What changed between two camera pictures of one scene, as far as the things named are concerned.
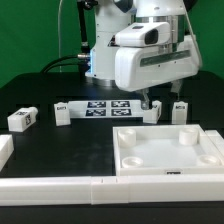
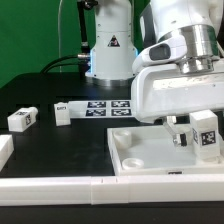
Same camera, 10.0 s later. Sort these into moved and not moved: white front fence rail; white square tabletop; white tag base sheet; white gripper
Moved: white gripper
Not moved: white square tabletop; white tag base sheet; white front fence rail
